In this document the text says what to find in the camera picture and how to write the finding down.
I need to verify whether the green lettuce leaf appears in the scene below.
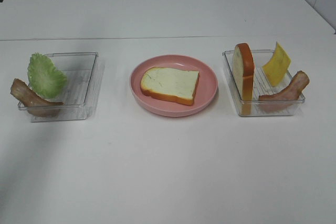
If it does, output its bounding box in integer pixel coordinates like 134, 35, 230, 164
27, 53, 67, 99

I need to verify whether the brown bacon strip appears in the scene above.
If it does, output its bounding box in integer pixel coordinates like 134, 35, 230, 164
10, 78, 64, 117

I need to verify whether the white bread slice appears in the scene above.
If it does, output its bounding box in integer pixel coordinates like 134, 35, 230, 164
140, 67, 200, 106

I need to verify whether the pink bacon strip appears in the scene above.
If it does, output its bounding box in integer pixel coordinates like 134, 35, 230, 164
258, 71, 310, 112

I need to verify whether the clear plastic left tray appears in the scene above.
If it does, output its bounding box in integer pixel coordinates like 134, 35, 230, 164
10, 52, 103, 122

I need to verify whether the clear plastic tray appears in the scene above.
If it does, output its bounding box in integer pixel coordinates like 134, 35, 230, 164
10, 52, 103, 122
222, 49, 305, 116

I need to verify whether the pink round plate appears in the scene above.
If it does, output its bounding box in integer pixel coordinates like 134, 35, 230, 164
130, 55, 218, 117

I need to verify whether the upright bread slice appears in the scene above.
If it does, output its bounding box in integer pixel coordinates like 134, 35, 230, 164
232, 42, 255, 116

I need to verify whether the yellow cheese slice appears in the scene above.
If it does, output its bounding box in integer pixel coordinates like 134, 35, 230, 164
262, 42, 291, 87

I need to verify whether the clear plastic right tray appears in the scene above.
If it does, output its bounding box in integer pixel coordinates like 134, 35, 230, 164
222, 49, 305, 116

